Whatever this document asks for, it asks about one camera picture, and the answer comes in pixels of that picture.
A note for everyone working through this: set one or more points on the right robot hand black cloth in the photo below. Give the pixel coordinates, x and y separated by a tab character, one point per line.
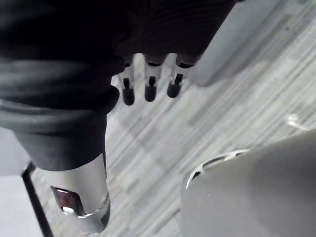
61	49

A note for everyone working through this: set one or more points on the robot silver leg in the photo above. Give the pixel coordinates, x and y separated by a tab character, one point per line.
254	192

